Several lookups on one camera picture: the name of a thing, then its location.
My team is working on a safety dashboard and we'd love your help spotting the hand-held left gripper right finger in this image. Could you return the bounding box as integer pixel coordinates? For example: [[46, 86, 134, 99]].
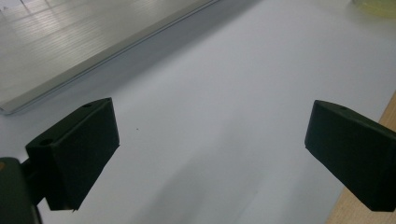
[[304, 99, 396, 213]]

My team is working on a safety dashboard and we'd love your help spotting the grey ribbed panel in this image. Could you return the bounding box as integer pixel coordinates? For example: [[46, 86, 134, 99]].
[[0, 0, 220, 116]]

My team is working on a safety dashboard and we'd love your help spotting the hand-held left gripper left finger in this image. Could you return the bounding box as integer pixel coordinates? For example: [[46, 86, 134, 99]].
[[20, 97, 121, 212]]

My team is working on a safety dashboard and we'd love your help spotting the white table mat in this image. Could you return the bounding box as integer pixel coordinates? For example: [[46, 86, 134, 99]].
[[0, 0, 396, 224]]

